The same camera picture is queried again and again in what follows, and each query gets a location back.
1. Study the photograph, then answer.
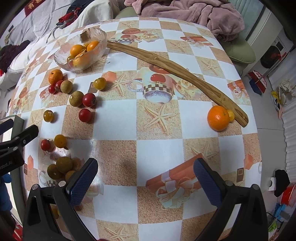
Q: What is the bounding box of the red cherry tomato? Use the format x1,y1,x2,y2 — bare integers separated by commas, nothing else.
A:
40,139,51,151

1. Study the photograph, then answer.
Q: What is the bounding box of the white shallow tray box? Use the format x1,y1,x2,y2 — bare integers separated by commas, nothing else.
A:
1,115,25,151

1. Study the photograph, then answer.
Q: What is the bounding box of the large orange by stick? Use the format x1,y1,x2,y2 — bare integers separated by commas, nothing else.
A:
207,105,230,132

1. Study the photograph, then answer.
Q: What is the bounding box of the red tomato orange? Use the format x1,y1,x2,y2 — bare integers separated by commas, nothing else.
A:
48,84,56,94
55,80,63,92

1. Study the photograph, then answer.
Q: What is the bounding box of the longan bowl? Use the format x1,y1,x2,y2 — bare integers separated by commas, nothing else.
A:
60,80,73,94
69,91,84,107

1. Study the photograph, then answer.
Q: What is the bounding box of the orange near bowl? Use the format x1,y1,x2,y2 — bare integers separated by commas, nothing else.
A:
48,69,63,85

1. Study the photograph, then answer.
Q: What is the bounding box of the long wooden stick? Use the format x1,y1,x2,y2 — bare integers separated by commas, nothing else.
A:
107,41,248,127

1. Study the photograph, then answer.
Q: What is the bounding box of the glass fruit bowl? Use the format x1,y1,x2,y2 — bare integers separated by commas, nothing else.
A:
54,27,107,72

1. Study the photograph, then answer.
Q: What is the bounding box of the green sofa cushion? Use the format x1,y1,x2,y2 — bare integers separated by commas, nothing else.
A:
115,6,256,77

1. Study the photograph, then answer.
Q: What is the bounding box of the grey white sofa cover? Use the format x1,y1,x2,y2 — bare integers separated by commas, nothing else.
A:
0,0,117,91

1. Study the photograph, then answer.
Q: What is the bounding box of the pink blanket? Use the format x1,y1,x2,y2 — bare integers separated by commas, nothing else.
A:
124,0,245,42

